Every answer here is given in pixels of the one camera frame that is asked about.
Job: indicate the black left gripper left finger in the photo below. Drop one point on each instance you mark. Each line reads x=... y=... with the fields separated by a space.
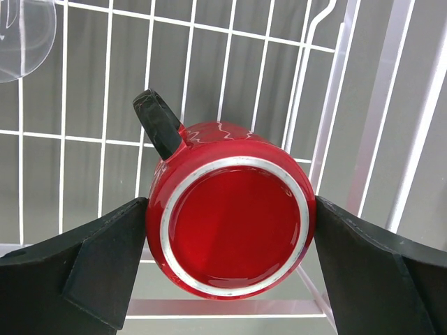
x=79 y=282

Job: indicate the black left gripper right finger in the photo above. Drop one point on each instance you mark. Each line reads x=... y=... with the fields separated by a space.
x=378 y=282

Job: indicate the red ceramic mug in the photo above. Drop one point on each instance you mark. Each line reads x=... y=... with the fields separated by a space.
x=230 y=215

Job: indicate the clear drinking glass right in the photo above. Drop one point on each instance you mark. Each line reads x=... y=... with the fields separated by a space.
x=28 y=30

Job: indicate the white wire dish rack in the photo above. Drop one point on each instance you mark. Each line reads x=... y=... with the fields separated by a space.
x=351 y=89

